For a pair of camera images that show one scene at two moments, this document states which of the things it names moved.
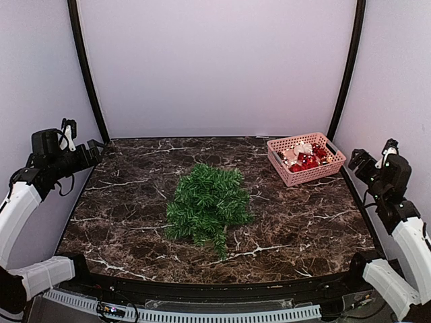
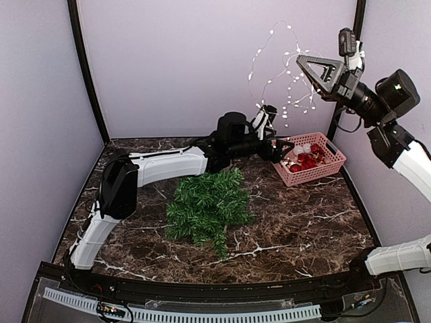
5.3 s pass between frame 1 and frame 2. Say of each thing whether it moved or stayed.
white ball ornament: stayed
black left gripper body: moved
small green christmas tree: stayed
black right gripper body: moved
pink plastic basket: stayed
